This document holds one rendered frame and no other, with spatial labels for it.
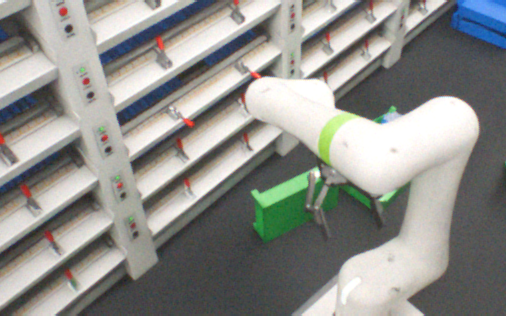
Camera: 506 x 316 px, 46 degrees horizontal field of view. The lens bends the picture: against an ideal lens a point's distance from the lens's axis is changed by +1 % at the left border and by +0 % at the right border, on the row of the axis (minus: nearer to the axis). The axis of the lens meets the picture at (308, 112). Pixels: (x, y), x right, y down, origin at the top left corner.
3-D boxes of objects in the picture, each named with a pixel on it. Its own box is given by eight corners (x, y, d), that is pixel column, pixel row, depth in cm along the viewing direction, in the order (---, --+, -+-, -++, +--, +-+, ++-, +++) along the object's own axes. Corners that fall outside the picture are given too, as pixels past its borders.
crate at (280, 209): (337, 206, 213) (325, 190, 218) (341, 170, 199) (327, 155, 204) (264, 243, 202) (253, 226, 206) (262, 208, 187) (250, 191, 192)
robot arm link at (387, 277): (408, 319, 143) (419, 275, 131) (356, 353, 137) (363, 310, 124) (374, 279, 151) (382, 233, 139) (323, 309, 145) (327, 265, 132)
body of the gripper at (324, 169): (316, 145, 140) (327, 181, 135) (348, 140, 142) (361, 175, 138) (308, 159, 146) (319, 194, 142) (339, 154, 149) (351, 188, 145)
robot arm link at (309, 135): (359, 165, 123) (369, 113, 120) (313, 166, 117) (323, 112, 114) (274, 115, 152) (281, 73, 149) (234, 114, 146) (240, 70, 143)
